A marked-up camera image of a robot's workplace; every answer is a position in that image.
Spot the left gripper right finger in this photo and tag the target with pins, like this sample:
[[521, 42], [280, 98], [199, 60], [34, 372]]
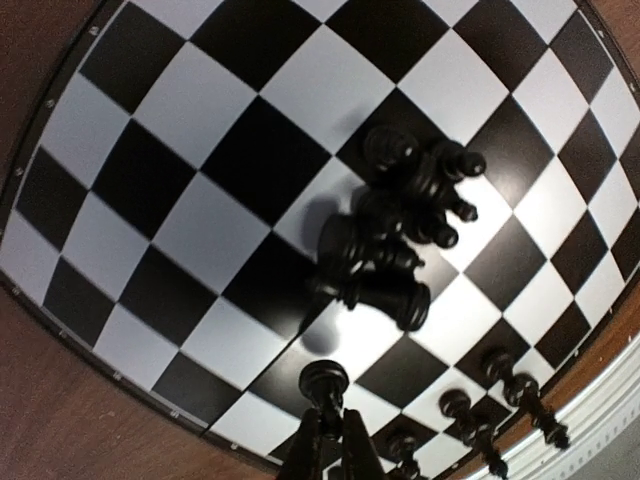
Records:
[[360, 460]]

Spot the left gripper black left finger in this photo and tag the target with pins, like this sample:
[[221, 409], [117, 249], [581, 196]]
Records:
[[303, 460]]

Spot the black chess piece lone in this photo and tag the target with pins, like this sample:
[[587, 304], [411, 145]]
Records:
[[402, 446]]

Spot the black pawn file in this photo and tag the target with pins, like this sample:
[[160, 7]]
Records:
[[476, 432], [497, 365]]

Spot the black back rank piece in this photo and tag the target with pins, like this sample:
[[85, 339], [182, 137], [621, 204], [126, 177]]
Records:
[[521, 391]]

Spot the folding black silver chessboard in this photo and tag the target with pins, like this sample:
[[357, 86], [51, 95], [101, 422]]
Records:
[[165, 215]]

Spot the pile of black chess pieces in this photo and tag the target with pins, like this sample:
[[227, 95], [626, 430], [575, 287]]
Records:
[[368, 257]]

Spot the aluminium front rail frame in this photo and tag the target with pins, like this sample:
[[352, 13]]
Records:
[[595, 418]]

